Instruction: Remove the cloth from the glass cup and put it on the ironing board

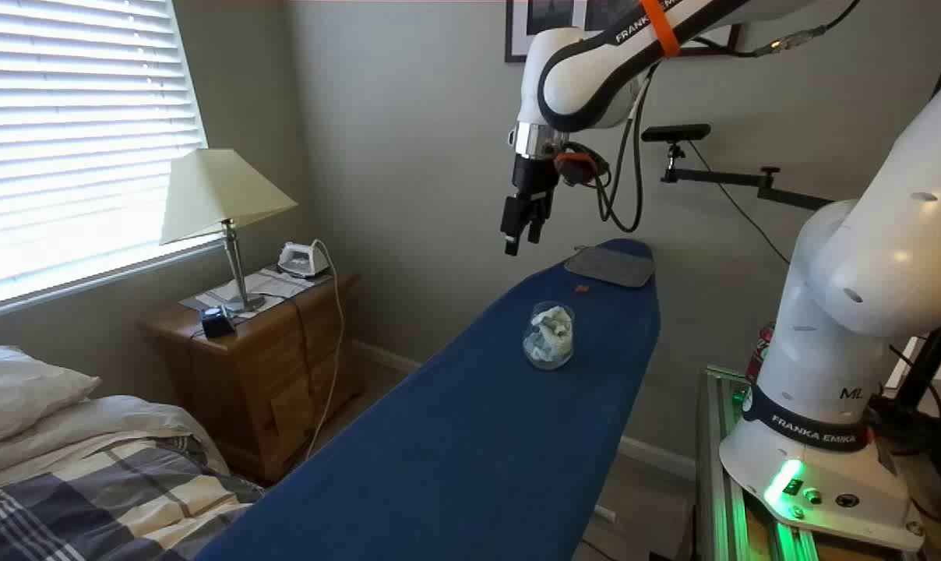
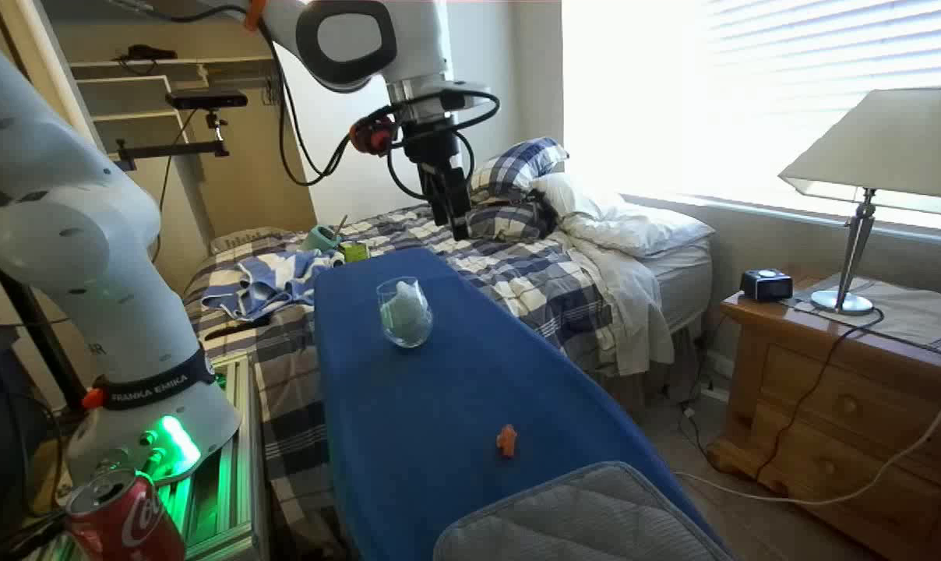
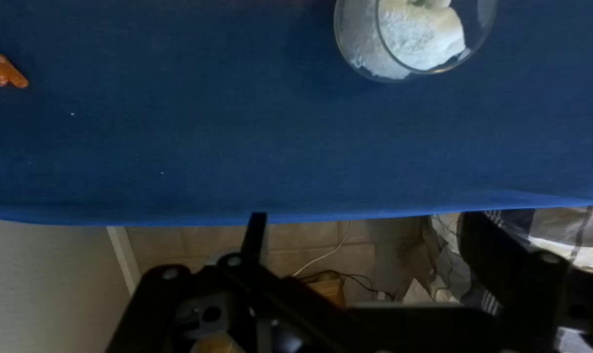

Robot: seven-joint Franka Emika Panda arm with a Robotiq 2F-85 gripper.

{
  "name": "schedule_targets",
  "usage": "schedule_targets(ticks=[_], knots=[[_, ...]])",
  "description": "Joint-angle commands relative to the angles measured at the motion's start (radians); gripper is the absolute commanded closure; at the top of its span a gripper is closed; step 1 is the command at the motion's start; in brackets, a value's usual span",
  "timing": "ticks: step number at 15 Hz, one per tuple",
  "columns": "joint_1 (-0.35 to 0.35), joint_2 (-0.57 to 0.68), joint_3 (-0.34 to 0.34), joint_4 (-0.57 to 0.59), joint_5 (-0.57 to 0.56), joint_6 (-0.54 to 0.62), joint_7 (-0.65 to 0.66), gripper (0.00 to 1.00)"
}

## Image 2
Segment blue ironing board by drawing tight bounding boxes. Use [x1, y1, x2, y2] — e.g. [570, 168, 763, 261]
[314, 251, 707, 561]

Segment wooden nightstand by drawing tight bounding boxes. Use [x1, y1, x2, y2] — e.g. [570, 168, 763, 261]
[712, 280, 941, 561]

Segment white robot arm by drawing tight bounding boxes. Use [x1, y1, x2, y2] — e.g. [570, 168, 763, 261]
[0, 0, 472, 479]

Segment white crumpled sheet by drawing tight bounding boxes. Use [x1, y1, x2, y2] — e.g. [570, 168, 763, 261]
[534, 171, 714, 378]

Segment plaid pillow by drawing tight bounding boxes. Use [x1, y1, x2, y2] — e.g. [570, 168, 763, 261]
[472, 138, 566, 244]

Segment small black alarm clock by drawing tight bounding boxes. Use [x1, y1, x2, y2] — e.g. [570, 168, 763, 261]
[743, 267, 791, 304]

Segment white power cable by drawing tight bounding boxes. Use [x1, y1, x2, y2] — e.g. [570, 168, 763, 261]
[678, 378, 941, 510]

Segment bed with plaid bedding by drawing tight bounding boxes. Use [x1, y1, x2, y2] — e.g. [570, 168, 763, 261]
[183, 197, 719, 533]

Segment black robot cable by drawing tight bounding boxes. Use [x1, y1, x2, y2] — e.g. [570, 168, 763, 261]
[255, 19, 503, 203]

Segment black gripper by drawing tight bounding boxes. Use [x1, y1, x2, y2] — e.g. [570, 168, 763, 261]
[405, 121, 472, 240]

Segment red soda can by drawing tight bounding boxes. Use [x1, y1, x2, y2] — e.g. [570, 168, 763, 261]
[61, 478, 187, 561]

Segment small orange object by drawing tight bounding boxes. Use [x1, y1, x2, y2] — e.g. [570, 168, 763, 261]
[495, 423, 517, 458]

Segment blue white cloth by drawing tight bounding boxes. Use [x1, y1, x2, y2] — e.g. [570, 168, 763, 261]
[204, 251, 341, 321]

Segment wooden wall shelf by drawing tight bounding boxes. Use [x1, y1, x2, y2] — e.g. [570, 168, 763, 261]
[71, 50, 277, 168]

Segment white window blinds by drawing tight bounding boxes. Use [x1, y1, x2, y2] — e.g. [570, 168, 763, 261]
[561, 0, 941, 212]

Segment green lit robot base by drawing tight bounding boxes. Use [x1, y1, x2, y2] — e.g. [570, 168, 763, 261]
[159, 357, 265, 561]

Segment table lamp with shade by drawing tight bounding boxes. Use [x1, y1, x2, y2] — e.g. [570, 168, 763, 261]
[780, 89, 941, 314]

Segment grey quilted pad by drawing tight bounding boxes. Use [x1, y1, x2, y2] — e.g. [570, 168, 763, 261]
[434, 463, 733, 561]

